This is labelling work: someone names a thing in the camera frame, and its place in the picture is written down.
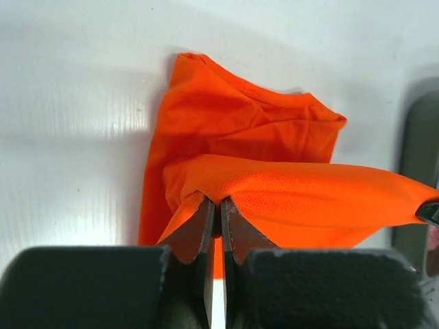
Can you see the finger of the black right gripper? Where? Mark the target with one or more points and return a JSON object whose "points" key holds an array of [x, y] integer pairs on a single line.
{"points": [[429, 212]]}

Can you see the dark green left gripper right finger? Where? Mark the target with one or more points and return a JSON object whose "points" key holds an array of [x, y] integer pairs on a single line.
{"points": [[267, 286]]}

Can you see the orange t-shirt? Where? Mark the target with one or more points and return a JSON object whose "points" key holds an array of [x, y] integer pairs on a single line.
{"points": [[218, 135]]}

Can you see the grey-green plastic laundry bin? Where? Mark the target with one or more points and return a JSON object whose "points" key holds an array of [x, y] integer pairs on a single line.
{"points": [[418, 160]]}

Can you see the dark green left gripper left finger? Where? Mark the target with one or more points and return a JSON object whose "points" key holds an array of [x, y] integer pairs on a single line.
{"points": [[169, 285]]}

